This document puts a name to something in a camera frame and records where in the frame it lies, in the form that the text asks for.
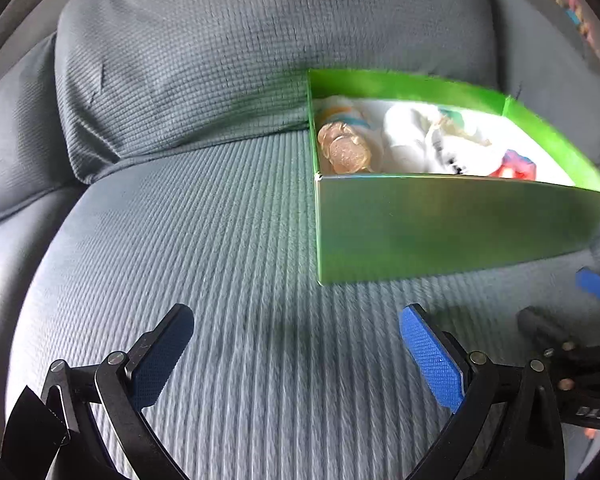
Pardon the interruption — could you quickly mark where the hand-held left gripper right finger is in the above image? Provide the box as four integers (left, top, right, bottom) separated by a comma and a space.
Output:
401, 304, 566, 480

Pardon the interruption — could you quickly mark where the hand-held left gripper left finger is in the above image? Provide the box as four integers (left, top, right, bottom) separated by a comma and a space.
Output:
41, 304, 196, 480

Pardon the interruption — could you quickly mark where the green cardboard box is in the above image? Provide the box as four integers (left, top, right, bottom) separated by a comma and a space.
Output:
307, 69, 600, 287

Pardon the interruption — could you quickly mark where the orange toy with pink wrapper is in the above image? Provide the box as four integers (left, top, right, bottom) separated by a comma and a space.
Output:
489, 149, 540, 181

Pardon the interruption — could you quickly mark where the clear capsule blister pack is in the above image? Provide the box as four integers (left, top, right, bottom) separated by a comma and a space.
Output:
316, 120, 374, 175

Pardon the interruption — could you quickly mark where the plain white pill bottle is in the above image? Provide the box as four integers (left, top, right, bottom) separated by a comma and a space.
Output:
382, 104, 434, 171

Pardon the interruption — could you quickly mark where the white bottle with blue stripe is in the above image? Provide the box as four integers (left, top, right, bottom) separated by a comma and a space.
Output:
316, 95, 381, 134

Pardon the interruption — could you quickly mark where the grey sofa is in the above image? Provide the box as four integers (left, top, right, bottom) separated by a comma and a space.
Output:
0, 0, 600, 480

